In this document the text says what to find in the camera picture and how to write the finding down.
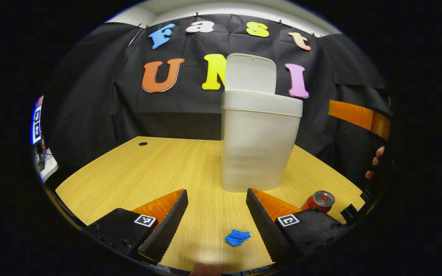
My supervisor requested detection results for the black backdrop cloth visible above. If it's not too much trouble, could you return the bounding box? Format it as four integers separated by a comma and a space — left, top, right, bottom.
45, 15, 395, 192

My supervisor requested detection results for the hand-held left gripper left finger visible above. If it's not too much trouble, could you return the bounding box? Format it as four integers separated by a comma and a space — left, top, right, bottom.
85, 189, 189, 265

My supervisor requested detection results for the wooden desktop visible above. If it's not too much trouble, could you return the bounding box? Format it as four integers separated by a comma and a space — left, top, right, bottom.
55, 136, 366, 274

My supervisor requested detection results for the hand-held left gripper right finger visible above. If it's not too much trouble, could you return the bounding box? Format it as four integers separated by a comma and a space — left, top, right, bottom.
246, 188, 347, 266

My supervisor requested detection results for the blue paper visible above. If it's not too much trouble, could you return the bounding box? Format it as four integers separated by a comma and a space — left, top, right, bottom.
225, 229, 252, 247

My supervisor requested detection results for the white garbage bin with lid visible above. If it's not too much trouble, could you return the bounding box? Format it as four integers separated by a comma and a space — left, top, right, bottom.
221, 54, 303, 193

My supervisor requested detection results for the red pop can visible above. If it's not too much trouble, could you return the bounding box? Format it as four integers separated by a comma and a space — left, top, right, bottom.
301, 191, 336, 214

